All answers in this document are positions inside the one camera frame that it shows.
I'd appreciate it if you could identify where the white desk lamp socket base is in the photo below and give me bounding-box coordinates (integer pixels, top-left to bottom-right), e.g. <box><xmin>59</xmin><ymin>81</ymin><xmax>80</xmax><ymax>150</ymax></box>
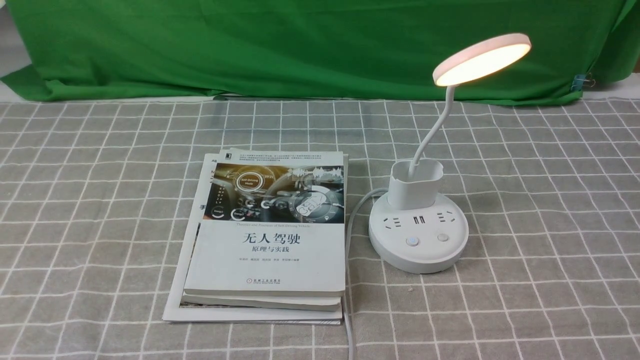
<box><xmin>368</xmin><ymin>33</ymin><xmax>531</xmax><ymax>274</ymax></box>

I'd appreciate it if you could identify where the white self-driving textbook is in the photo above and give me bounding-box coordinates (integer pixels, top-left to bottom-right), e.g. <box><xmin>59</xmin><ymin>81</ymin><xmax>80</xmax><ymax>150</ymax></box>
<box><xmin>184</xmin><ymin>148</ymin><xmax>348</xmax><ymax>297</ymax></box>

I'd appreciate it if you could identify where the middle white book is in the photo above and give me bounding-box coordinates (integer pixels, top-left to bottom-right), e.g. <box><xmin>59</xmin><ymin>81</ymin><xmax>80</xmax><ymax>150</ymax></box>
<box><xmin>181</xmin><ymin>292</ymin><xmax>342</xmax><ymax>312</ymax></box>

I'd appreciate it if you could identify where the white bottom magazine book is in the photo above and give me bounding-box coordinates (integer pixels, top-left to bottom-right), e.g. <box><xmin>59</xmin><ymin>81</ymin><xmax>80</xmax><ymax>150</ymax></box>
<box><xmin>162</xmin><ymin>148</ymin><xmax>349</xmax><ymax>325</ymax></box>

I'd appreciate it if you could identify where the grey checked tablecloth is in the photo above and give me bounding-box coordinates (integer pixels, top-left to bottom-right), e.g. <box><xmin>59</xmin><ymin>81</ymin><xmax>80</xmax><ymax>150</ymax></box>
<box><xmin>0</xmin><ymin>99</ymin><xmax>640</xmax><ymax>360</ymax></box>

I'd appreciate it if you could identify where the blue binder clip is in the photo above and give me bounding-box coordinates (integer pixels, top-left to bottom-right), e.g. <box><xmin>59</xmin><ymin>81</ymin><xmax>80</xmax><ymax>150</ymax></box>
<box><xmin>570</xmin><ymin>72</ymin><xmax>596</xmax><ymax>92</ymax></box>

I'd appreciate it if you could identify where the green backdrop cloth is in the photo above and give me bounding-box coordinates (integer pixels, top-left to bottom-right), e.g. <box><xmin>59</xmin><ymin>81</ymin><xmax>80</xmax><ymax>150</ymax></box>
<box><xmin>1</xmin><ymin>0</ymin><xmax>639</xmax><ymax>106</ymax></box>

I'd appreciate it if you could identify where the white lamp power cable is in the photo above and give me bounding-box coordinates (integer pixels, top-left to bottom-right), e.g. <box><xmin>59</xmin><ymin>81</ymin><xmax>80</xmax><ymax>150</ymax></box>
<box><xmin>343</xmin><ymin>188</ymin><xmax>390</xmax><ymax>360</ymax></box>

